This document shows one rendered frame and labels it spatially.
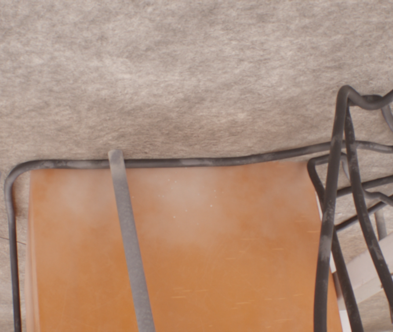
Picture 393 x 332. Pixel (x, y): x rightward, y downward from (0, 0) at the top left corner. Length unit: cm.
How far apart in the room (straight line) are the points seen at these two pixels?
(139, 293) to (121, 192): 17
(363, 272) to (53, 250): 48
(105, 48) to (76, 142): 25
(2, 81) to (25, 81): 3
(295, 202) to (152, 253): 26
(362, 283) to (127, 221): 38
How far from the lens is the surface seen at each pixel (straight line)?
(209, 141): 110
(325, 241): 81
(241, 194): 117
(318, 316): 75
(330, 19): 87
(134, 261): 97
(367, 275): 112
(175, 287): 108
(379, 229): 154
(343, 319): 131
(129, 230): 100
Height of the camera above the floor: 48
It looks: 24 degrees down
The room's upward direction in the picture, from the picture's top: 172 degrees clockwise
